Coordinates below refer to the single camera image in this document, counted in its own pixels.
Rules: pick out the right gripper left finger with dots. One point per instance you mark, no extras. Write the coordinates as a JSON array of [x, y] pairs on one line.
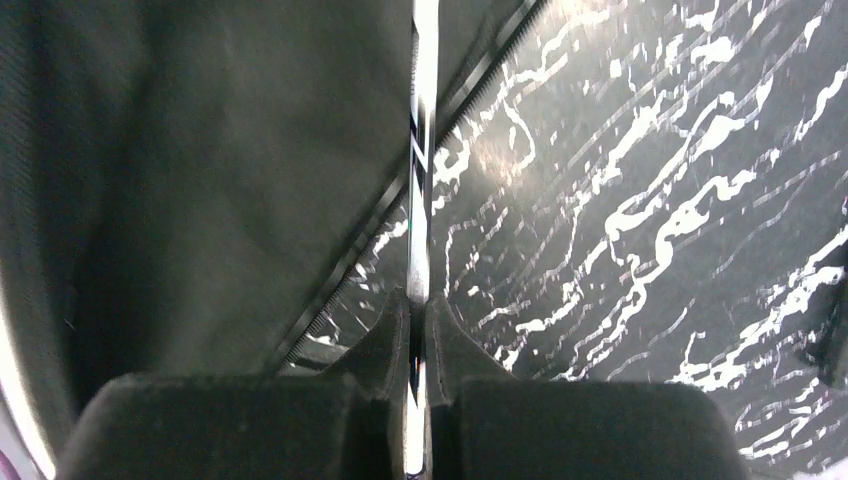
[[342, 423]]

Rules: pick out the white badminton racket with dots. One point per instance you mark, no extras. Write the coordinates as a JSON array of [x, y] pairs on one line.
[[423, 103]]

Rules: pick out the black racket bag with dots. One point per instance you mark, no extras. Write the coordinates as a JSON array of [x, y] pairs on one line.
[[186, 185]]

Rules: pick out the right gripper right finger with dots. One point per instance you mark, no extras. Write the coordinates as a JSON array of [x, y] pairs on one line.
[[487, 424]]

